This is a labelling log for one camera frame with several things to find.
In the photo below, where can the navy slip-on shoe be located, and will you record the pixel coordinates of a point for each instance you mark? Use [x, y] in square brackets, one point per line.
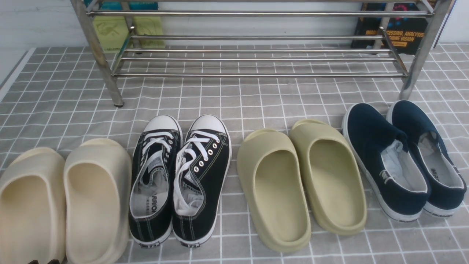
[383, 155]
[447, 186]

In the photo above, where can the silver metal shoe rack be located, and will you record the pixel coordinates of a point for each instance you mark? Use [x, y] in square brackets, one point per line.
[214, 48]

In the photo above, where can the green book behind rack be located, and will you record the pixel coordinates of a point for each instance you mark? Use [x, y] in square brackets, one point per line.
[112, 30]

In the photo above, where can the black canvas sneaker right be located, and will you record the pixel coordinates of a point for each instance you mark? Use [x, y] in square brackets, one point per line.
[202, 165]

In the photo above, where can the black canvas sneaker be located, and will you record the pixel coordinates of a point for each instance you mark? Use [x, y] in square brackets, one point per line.
[202, 165]
[153, 172]

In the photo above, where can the olive green slipper left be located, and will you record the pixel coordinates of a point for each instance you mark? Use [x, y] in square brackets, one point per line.
[269, 172]

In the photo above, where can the olive green slipper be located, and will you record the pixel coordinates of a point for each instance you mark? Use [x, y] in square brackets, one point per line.
[269, 172]
[331, 177]

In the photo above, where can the black canvas sneaker left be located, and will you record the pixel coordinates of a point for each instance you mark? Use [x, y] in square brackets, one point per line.
[153, 172]

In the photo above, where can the olive green slipper right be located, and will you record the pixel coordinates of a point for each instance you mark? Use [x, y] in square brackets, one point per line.
[331, 177]

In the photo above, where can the cream slipper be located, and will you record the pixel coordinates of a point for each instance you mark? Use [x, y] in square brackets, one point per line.
[33, 209]
[97, 180]

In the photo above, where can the grey checkered tablecloth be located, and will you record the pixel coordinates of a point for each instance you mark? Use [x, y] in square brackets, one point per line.
[55, 97]

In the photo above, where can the black machine vision book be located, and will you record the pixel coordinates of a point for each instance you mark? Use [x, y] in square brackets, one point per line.
[406, 33]

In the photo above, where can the cream slipper far left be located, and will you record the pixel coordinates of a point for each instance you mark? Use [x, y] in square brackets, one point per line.
[33, 209]

